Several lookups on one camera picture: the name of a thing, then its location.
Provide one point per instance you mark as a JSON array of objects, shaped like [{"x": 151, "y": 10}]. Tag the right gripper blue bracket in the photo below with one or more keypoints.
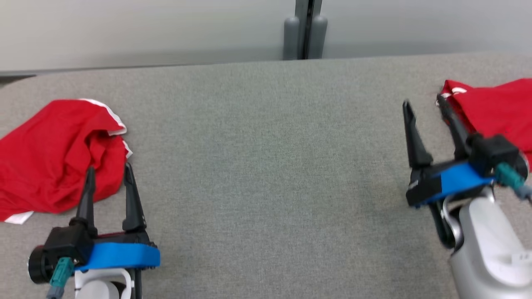
[{"x": 453, "y": 178}]

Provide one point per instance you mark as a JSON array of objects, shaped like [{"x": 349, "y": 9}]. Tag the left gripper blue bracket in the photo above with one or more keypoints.
[{"x": 120, "y": 255}]

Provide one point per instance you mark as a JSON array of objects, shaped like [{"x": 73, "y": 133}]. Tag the red basketball jersey white sleeves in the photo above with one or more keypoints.
[{"x": 498, "y": 108}]

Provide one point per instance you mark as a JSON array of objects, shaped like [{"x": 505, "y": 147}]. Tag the red shorts white stripes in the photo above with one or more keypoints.
[{"x": 41, "y": 166}]

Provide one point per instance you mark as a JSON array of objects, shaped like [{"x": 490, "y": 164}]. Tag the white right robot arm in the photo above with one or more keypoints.
[{"x": 486, "y": 249}]

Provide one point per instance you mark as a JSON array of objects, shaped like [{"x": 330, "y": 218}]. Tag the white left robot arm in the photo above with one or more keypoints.
[{"x": 104, "y": 286}]

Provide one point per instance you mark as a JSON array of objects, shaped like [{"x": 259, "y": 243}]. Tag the grey fabric padded surface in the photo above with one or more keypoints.
[{"x": 270, "y": 187}]

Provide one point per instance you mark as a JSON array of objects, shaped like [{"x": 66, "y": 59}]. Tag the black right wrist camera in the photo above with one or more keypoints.
[{"x": 494, "y": 149}]

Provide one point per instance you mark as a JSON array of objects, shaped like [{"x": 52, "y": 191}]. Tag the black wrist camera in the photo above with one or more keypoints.
[
  {"x": 494, "y": 149},
  {"x": 66, "y": 245}
]

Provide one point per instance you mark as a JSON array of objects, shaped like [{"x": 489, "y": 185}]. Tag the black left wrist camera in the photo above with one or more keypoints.
[{"x": 66, "y": 245}]

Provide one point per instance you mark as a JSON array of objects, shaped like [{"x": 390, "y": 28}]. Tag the grey rounded post foot cap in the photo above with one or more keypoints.
[
  {"x": 291, "y": 39},
  {"x": 318, "y": 39}
]

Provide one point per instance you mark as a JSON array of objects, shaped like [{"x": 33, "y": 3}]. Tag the grey metal partition post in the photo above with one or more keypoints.
[{"x": 302, "y": 20}]

